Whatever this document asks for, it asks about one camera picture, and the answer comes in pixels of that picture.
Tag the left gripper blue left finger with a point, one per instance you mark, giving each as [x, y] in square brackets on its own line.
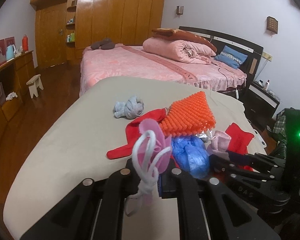
[92, 210]

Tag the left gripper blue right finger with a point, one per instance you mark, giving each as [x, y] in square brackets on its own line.
[210, 210]

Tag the red glove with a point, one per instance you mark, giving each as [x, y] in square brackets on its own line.
[132, 134]
[239, 139]

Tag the pink small sock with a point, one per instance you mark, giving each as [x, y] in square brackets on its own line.
[219, 144]

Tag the blue plastic bag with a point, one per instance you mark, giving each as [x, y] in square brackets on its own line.
[191, 156]

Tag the pink face masks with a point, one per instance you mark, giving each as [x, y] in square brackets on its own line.
[150, 157]

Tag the orange foam net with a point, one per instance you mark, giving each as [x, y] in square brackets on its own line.
[189, 116]

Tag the white paper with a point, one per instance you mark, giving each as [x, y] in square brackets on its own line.
[205, 136]

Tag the plaid cloth covered chair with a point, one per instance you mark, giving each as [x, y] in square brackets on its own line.
[279, 129]

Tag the black white nightstand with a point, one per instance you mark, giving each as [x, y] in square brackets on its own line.
[260, 105]

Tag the white lotion bottle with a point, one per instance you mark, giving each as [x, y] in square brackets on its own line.
[266, 85]

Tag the grey balled sock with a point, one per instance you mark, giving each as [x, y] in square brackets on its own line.
[131, 109]

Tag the blue pillow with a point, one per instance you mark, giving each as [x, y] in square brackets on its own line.
[231, 57]

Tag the small white wooden stool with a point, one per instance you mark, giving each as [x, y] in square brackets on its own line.
[33, 84]

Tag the wooden sideboard cabinet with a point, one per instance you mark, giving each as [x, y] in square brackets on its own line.
[13, 77]

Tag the pink folded quilt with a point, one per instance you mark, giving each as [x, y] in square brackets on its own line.
[180, 50]

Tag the pink sheeted bed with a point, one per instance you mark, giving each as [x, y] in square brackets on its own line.
[133, 61]

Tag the brown slippers pair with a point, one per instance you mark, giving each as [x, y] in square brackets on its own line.
[105, 44]

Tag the light blue kettle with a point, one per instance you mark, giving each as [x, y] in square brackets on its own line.
[10, 52]

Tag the red thermos bottle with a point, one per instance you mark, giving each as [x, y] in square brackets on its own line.
[25, 43]

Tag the brown folded blanket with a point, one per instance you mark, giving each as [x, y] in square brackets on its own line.
[178, 34]

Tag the red picture frames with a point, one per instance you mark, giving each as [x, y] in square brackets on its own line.
[3, 45]

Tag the wooden wardrobe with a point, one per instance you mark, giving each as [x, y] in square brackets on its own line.
[64, 28]

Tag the wall power outlet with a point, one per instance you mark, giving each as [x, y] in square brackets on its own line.
[267, 56]

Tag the brown wall lamp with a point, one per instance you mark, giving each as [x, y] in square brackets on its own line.
[272, 25]

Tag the small wall switch box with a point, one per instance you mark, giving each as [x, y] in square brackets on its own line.
[179, 10]

